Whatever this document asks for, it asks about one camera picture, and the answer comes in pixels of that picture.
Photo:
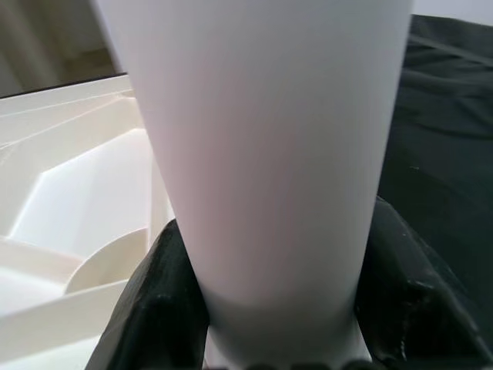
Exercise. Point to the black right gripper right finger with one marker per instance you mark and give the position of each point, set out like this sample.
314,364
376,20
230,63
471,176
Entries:
423,308

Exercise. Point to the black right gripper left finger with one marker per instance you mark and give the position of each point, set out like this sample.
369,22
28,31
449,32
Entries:
154,308

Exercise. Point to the white plastic children table top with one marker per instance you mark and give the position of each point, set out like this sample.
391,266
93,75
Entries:
69,185

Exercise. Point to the white plastic table leg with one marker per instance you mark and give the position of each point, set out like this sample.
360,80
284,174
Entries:
262,154

